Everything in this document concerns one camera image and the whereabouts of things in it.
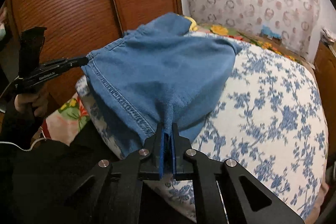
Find blue floral white blanket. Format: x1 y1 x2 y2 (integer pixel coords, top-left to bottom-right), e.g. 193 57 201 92
75 31 328 222

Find blue denim pants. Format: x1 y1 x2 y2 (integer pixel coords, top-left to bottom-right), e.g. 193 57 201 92
80 13 243 147

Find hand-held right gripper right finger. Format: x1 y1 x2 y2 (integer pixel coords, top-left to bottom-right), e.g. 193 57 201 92
171 123 305 224

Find white cable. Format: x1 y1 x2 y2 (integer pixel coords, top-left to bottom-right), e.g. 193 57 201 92
0 126 50 153

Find person's left hand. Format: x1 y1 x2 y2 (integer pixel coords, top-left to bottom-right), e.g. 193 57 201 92
14 91 50 117

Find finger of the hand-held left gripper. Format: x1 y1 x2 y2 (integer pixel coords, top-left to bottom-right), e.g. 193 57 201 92
66 55 89 69

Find colourful flower bedsheet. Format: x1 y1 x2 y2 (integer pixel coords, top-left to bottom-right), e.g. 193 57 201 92
42 23 313 146

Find wooden wardrobe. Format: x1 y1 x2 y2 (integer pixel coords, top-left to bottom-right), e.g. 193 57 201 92
5 0 183 109

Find person's left forearm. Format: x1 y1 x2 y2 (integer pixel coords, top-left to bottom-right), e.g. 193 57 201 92
0 102 40 142

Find yellow plush toy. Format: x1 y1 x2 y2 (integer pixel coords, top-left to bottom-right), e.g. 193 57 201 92
184 17 199 32

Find wooden sideboard cabinet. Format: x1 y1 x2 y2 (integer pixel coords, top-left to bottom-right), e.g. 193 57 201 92
312 40 336 119

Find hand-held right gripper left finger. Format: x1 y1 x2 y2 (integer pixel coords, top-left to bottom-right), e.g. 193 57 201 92
63 123 169 224

